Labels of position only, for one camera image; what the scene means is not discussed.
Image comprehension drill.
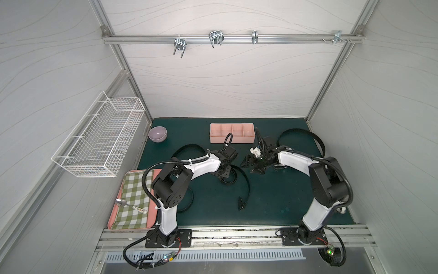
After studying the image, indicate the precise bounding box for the pink divided storage box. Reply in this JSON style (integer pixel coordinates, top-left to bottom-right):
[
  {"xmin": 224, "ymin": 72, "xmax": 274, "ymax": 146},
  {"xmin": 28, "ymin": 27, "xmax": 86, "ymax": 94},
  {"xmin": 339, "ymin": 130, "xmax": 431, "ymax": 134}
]
[{"xmin": 209, "ymin": 123, "xmax": 256, "ymax": 144}]

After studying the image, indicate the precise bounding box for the long black belt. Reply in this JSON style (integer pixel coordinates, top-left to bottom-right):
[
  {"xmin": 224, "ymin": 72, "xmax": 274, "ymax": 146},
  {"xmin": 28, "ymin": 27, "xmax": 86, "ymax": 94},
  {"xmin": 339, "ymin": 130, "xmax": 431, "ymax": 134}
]
[{"xmin": 219, "ymin": 165, "xmax": 251, "ymax": 211}]

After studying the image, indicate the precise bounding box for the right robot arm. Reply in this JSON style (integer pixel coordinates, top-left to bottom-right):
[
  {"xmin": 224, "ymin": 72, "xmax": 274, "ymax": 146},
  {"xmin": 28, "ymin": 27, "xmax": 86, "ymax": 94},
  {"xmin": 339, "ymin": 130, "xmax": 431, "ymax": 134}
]
[{"xmin": 241, "ymin": 129, "xmax": 354, "ymax": 245}]

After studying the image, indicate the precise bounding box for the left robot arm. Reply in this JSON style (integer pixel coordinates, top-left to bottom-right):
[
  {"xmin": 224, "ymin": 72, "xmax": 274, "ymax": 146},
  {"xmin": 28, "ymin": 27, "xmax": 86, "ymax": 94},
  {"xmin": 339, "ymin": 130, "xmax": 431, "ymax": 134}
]
[{"xmin": 141, "ymin": 145, "xmax": 238, "ymax": 236}]

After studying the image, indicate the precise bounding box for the black belt left side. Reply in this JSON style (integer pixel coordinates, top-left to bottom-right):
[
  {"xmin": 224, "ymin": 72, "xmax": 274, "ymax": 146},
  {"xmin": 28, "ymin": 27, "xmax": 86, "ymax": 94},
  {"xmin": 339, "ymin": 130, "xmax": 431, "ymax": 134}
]
[{"xmin": 170, "ymin": 143, "xmax": 208, "ymax": 213}]

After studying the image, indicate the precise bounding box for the black belt right side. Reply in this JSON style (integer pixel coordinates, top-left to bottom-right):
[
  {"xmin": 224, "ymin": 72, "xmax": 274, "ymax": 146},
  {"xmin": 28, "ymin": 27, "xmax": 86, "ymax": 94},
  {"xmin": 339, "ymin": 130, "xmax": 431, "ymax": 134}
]
[{"xmin": 276, "ymin": 128, "xmax": 326, "ymax": 158}]

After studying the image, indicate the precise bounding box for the purple bowl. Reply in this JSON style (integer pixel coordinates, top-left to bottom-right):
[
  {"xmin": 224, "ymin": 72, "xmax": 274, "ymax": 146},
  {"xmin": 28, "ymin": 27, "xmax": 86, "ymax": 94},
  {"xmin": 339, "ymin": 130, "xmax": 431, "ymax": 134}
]
[{"xmin": 148, "ymin": 126, "xmax": 168, "ymax": 143}]

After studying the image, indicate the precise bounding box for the white ribbed cup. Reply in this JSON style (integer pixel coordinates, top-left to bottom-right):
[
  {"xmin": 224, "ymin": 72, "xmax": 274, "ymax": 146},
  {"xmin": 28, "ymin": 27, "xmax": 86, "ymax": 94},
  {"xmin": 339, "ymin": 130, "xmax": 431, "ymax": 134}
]
[{"xmin": 336, "ymin": 207, "xmax": 347, "ymax": 214}]

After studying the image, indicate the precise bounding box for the white vent strip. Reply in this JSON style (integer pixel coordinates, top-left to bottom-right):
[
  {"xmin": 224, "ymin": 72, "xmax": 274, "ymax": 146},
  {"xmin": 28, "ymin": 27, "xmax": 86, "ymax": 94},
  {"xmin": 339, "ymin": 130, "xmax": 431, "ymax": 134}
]
[{"xmin": 105, "ymin": 248, "xmax": 306, "ymax": 263}]

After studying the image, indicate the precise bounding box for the metal hook clamp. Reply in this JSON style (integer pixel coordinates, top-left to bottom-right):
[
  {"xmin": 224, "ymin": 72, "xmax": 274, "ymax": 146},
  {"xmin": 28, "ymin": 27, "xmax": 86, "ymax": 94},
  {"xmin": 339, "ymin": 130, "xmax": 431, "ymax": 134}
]
[
  {"xmin": 321, "ymin": 30, "xmax": 352, "ymax": 45},
  {"xmin": 208, "ymin": 30, "xmax": 224, "ymax": 48},
  {"xmin": 173, "ymin": 36, "xmax": 187, "ymax": 58},
  {"xmin": 252, "ymin": 30, "xmax": 258, "ymax": 45}
]

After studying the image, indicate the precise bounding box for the green checked cloth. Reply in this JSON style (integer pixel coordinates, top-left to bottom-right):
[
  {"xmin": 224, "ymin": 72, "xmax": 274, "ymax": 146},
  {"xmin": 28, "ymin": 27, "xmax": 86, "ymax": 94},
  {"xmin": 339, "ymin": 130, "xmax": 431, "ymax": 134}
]
[{"xmin": 111, "ymin": 169, "xmax": 155, "ymax": 230}]

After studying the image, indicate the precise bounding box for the pink tray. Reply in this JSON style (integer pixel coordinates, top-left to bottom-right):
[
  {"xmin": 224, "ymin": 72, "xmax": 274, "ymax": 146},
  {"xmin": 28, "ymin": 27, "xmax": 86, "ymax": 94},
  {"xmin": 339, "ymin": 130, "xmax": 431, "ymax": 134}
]
[{"xmin": 107, "ymin": 168, "xmax": 163, "ymax": 231}]

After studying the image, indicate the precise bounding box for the metal spoon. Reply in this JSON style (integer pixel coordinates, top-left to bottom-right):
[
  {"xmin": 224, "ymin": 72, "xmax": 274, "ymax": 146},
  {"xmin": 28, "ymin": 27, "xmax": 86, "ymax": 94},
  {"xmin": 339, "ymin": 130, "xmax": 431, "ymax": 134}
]
[{"xmin": 115, "ymin": 198, "xmax": 148, "ymax": 214}]

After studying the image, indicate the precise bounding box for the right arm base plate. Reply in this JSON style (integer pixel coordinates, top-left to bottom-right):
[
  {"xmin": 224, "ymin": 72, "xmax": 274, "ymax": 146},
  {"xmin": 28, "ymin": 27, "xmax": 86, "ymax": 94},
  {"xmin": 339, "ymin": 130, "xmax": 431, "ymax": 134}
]
[{"xmin": 276, "ymin": 226, "xmax": 327, "ymax": 246}]

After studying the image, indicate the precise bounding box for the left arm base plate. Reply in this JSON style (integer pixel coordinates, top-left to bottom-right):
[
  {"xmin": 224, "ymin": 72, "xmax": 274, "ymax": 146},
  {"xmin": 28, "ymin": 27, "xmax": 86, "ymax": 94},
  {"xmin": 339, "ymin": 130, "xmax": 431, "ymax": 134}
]
[{"xmin": 145, "ymin": 229, "xmax": 192, "ymax": 248}]

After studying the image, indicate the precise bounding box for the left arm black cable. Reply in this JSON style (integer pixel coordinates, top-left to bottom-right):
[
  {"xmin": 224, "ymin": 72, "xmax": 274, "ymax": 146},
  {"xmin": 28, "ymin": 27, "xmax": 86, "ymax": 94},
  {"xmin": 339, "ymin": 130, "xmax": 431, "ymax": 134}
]
[{"xmin": 122, "ymin": 229, "xmax": 182, "ymax": 270}]

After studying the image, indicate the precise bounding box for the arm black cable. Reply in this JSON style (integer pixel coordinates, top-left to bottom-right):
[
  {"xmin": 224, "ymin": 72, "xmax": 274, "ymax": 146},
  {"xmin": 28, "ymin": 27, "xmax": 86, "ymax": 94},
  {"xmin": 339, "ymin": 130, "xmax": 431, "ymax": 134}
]
[
  {"xmin": 317, "ymin": 225, "xmax": 347, "ymax": 268},
  {"xmin": 122, "ymin": 229, "xmax": 182, "ymax": 270}
]

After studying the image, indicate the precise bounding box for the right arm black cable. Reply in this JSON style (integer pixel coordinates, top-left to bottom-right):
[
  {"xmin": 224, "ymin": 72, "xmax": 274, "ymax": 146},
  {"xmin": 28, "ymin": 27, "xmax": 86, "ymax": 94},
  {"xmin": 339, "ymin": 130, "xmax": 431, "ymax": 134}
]
[{"xmin": 317, "ymin": 225, "xmax": 347, "ymax": 268}]

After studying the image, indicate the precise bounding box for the white wire basket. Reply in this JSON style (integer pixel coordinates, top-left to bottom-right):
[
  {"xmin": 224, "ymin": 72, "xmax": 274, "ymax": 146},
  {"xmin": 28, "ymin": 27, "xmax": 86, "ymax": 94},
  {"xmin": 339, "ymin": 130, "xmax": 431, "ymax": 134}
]
[{"xmin": 51, "ymin": 91, "xmax": 145, "ymax": 178}]

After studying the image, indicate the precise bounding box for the front aluminium frame rail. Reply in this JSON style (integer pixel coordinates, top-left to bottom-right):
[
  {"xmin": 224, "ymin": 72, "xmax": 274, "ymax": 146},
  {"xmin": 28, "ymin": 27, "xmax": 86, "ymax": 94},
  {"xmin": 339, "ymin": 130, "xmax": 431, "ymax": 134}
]
[{"xmin": 95, "ymin": 224, "xmax": 377, "ymax": 252}]

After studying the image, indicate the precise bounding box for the horizontal aluminium rail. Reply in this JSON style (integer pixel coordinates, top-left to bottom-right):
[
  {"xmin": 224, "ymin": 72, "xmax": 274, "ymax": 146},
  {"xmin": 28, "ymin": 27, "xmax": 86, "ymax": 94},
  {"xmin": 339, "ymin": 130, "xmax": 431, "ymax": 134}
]
[{"xmin": 103, "ymin": 33, "xmax": 366, "ymax": 45}]

